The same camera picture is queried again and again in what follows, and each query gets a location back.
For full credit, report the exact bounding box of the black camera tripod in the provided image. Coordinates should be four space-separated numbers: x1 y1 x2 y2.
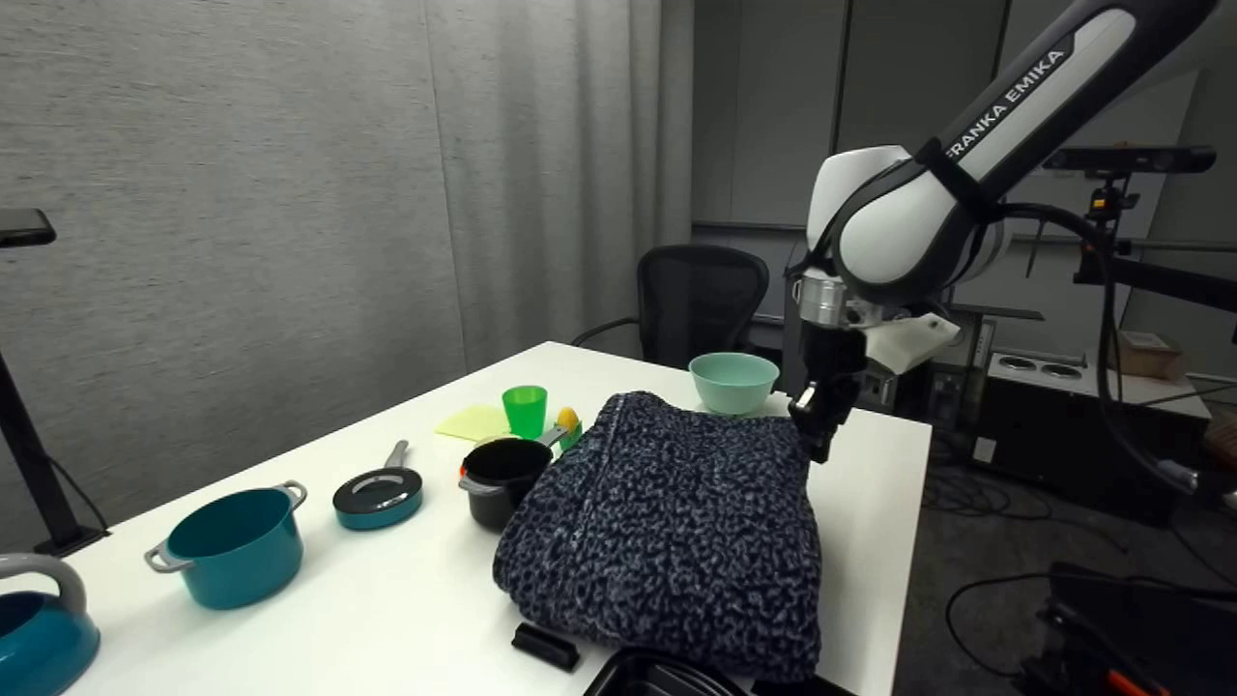
0 207 113 561

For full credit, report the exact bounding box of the green plastic cup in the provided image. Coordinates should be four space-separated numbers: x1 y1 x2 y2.
498 381 552 443

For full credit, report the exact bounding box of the dark blue fleece blanket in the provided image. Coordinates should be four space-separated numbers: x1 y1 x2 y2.
492 388 825 686

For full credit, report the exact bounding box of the black equipment case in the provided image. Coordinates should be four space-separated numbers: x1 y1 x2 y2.
1020 557 1237 696

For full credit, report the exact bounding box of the black mesh office chair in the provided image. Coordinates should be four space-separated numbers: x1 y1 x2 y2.
570 244 772 371

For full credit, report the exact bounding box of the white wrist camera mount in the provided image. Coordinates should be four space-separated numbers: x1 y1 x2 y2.
861 311 966 378

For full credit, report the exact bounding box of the black grill tray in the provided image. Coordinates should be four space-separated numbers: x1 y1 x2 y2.
578 641 751 696

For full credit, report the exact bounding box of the grey window curtain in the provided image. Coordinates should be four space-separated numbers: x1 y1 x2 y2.
421 0 694 378

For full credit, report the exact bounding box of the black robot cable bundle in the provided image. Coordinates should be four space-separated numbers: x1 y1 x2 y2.
958 198 1237 515

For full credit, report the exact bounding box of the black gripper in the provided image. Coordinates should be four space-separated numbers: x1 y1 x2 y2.
788 321 872 464

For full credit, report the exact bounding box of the small black block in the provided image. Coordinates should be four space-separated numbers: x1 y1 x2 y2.
508 617 583 677

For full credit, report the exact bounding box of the pale yellow cloth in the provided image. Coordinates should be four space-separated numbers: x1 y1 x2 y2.
432 403 512 443

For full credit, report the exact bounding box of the mint green bowl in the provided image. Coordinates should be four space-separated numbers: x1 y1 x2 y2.
684 348 783 416

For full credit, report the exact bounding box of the black box white top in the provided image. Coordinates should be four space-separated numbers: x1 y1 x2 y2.
975 348 1214 527

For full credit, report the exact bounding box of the black mug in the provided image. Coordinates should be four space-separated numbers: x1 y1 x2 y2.
457 437 555 535

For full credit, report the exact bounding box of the small teal frying pan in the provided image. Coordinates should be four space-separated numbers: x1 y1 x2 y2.
328 437 425 535

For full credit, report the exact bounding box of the teal kettle grey handle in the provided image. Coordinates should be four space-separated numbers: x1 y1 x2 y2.
0 550 102 696

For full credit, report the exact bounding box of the yellow green toy corn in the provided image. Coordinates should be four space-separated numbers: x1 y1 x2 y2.
552 407 588 456

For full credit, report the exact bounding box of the brown cardboard box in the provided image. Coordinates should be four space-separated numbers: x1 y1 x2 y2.
1108 327 1181 388

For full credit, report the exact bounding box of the black floor cable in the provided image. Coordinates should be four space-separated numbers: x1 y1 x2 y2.
949 572 1056 679

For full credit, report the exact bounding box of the teal cooking pot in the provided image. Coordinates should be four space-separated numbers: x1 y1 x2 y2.
142 479 311 616

